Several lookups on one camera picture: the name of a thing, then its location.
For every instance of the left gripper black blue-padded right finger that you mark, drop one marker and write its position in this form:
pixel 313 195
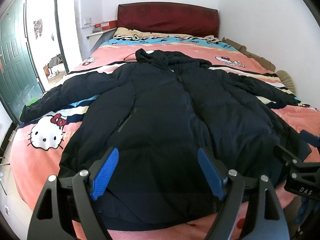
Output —
pixel 264 217

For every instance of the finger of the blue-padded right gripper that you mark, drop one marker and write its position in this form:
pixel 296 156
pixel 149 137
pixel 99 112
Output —
pixel 310 138

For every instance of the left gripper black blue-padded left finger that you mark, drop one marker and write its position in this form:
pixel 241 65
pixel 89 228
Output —
pixel 63 200

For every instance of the black puffer jacket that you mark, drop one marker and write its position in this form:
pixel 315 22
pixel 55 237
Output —
pixel 158 112

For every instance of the beige straw hat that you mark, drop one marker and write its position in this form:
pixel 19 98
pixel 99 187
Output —
pixel 287 80

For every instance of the pink Hello Kitty bedspread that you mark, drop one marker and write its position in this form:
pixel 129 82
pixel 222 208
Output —
pixel 39 144

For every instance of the brown cardboard beside bed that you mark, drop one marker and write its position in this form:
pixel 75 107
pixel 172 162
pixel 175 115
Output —
pixel 242 49

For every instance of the green plastic chair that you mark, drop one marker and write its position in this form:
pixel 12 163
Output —
pixel 28 104

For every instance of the green door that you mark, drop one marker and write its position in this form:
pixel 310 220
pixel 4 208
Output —
pixel 19 78

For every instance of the red box on shelf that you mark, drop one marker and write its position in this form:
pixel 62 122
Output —
pixel 107 25

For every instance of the dark red headboard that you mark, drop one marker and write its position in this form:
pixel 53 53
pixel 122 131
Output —
pixel 169 18

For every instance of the grey wall shelf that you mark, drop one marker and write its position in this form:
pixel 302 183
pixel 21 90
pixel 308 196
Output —
pixel 97 39

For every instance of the white wall switch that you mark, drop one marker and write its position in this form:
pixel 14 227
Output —
pixel 87 21

